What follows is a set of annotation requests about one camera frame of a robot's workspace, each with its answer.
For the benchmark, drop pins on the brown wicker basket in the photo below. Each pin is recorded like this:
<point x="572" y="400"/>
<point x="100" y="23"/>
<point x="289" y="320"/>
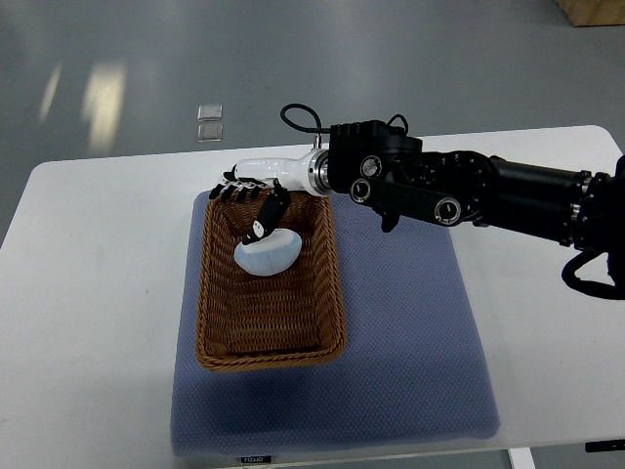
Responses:
<point x="294" y="318"/>

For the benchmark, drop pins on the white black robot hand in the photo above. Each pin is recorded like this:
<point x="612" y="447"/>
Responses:
<point x="308" y="173"/>

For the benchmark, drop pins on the upper floor metal plate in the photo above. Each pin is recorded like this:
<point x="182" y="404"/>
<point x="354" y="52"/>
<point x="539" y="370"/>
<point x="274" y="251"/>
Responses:
<point x="210" y="112"/>

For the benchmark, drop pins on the blue fabric mat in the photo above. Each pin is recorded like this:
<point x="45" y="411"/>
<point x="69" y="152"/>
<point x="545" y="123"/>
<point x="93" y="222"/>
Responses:
<point x="413" y="370"/>

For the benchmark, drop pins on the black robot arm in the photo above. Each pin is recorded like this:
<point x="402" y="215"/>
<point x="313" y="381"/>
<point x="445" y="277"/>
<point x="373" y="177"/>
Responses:
<point x="379" y="165"/>

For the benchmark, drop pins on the lower floor metal plate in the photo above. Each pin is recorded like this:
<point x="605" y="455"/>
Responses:
<point x="210" y="132"/>

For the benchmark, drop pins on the floor metal plate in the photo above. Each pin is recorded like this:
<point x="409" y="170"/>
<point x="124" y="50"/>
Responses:
<point x="210" y="112"/>
<point x="210" y="132"/>

